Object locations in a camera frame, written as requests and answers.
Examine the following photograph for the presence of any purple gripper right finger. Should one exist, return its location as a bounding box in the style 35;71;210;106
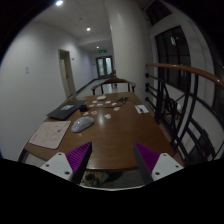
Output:
133;142;182;184

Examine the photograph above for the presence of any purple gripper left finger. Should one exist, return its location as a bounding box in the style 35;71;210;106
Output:
41;142;92;184

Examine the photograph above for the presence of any white mouse pad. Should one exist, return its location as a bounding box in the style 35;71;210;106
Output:
29;121;71;149

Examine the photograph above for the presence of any grey computer mouse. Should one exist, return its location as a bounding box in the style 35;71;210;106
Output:
71;116;94;133

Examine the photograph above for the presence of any black closed laptop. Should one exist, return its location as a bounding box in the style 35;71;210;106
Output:
47;100;85;120

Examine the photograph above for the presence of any white notepad with pen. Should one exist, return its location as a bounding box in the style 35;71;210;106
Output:
135;105;148;114

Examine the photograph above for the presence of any small black box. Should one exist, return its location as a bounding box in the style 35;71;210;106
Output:
79;105;88;112

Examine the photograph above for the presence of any small white card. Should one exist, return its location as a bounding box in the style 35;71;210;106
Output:
105;114;112;119

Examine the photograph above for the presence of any black metal railing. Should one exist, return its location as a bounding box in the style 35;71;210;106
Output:
145;63;224;165

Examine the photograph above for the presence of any white box on table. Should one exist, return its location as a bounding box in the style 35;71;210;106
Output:
97;96;106;101

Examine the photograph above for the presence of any wooden chair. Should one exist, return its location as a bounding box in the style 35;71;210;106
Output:
91;77;136;95

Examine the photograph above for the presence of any white side door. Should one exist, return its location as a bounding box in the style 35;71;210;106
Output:
58;49;76;98

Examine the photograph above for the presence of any glass double door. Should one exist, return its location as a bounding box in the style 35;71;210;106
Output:
96;56;113;78

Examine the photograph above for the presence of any dark window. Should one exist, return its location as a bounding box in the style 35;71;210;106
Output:
155;26;191;92

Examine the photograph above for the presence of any black cable bundle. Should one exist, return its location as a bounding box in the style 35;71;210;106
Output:
116;96;131;104

